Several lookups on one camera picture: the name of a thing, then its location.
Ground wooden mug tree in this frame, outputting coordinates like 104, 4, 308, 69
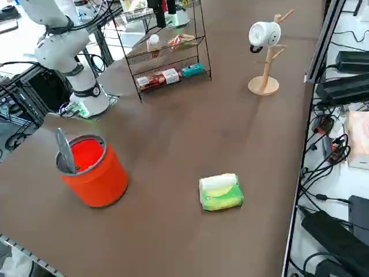
247, 8, 295, 96

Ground orange round bin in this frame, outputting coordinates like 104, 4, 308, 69
55, 134, 130, 208

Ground black power brick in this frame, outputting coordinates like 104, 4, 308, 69
336, 50, 369, 73
315, 73, 369, 106

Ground red brown biscuit pack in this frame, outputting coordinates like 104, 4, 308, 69
135, 68, 182, 92

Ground black wire shelf rack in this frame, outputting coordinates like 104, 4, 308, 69
112, 0, 213, 103

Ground grey swing bin lid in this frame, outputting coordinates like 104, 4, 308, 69
55, 128, 78, 174

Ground yellow snack packet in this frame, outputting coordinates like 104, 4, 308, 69
119, 0, 148, 17

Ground black box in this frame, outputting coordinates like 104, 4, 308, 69
348, 194, 369, 239

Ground green tissue pack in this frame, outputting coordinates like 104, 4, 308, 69
198, 172, 245, 213

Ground packed triangle sandwich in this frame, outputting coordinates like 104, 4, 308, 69
168, 33, 195, 51

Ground peach tissue box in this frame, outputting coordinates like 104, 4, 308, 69
345, 111, 369, 170

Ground teal box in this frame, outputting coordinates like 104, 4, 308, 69
181, 63, 204, 78

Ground aluminium camera post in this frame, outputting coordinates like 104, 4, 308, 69
304, 0, 346, 84

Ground white mug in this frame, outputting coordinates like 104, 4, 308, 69
248, 21, 282, 55

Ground black power adapter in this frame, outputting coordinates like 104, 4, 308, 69
301, 209, 369, 262

